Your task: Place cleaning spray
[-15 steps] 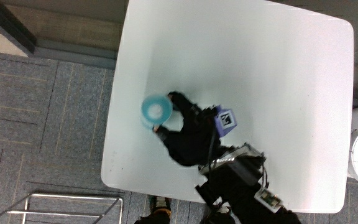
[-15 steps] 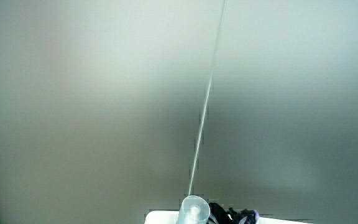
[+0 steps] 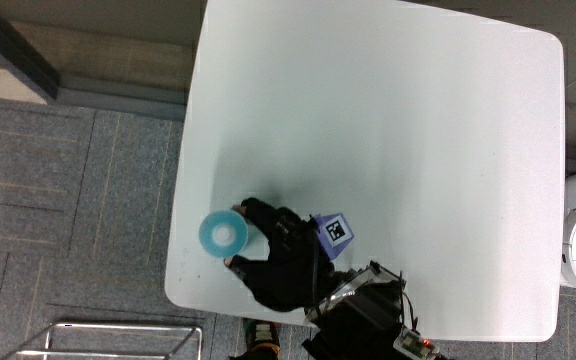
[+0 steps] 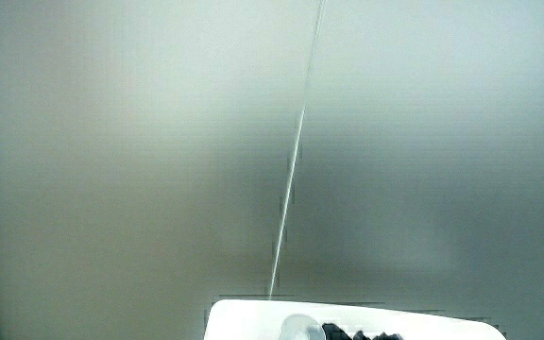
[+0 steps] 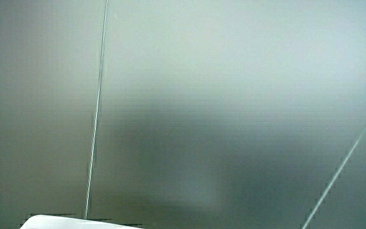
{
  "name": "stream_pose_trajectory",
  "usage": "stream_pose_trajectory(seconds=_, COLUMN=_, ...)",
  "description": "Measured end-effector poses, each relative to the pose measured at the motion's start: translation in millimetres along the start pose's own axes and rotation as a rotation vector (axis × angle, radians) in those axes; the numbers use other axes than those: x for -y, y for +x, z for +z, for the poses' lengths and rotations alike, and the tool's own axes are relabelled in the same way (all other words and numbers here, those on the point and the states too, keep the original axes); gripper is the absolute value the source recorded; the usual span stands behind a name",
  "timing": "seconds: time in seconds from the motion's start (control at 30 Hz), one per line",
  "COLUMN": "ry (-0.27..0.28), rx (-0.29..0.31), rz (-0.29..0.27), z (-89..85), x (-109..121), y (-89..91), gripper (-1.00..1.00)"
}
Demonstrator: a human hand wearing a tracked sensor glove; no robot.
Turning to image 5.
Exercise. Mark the white cleaning spray bottle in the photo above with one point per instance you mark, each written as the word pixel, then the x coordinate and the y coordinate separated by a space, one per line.
pixel 62 222

